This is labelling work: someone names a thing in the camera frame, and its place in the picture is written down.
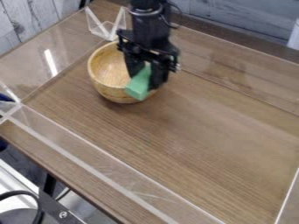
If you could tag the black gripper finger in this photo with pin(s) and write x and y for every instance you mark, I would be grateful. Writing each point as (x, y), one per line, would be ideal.
(159, 74)
(135, 63)

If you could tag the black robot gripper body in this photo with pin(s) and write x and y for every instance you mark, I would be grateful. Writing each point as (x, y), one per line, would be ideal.
(149, 37)

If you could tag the green rectangular block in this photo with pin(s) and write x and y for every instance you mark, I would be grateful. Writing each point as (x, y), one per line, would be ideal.
(138, 86)

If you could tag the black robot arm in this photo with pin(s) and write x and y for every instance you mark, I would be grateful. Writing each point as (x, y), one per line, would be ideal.
(151, 5)

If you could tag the light wooden bowl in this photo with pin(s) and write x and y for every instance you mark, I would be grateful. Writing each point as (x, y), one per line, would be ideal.
(109, 74)

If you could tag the black metal table leg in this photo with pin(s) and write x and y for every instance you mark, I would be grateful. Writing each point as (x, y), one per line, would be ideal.
(50, 185)

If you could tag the clear acrylic corner bracket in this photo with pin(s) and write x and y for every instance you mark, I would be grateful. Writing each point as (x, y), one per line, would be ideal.
(106, 29)

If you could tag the clear acrylic tray wall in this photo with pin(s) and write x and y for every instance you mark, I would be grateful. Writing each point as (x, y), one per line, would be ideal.
(203, 154)

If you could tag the metal bracket with screw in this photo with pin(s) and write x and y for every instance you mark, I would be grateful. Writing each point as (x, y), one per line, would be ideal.
(55, 213)

